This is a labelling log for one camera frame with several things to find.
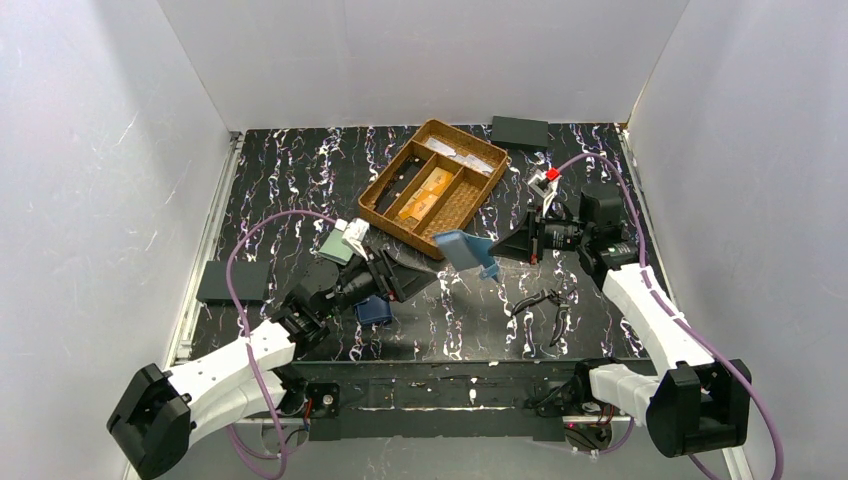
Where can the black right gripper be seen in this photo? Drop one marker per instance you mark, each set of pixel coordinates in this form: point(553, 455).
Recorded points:
point(532, 235)

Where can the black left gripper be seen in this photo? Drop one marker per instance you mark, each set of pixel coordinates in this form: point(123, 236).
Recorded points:
point(385, 278)

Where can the light blue card holder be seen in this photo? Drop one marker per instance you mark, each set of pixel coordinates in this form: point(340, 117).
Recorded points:
point(465, 251)

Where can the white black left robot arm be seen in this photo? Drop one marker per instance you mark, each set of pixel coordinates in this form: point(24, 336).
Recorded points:
point(162, 413)

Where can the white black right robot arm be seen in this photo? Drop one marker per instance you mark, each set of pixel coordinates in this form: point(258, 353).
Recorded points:
point(693, 403)

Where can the dark blue card holder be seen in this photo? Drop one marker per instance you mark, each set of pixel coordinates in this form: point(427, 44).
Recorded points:
point(374, 311)

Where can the orange cards in tray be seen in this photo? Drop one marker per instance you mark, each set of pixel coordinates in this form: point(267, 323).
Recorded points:
point(425, 197)

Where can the green card holder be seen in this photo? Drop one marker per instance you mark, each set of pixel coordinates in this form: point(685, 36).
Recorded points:
point(335, 250)

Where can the silver cards in tray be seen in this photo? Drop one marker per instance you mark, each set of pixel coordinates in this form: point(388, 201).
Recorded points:
point(468, 160)

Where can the black cards in tray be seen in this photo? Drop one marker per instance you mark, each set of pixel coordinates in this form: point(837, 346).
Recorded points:
point(398, 182)

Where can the woven brown divided tray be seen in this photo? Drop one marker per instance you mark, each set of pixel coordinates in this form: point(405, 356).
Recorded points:
point(457, 205)

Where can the black box at back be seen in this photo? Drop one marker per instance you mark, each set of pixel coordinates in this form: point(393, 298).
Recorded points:
point(517, 133)

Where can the black box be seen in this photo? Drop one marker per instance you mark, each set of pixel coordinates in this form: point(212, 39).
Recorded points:
point(250, 280)
point(517, 133)

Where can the black box at left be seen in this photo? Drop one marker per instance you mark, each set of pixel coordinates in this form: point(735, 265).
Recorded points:
point(250, 280)

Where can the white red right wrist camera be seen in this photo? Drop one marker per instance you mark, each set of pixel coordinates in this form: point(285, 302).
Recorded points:
point(544, 184)

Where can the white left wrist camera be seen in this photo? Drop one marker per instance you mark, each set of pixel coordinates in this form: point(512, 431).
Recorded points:
point(352, 235)

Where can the aluminium base frame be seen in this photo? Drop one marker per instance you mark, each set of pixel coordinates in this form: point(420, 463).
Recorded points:
point(442, 399)

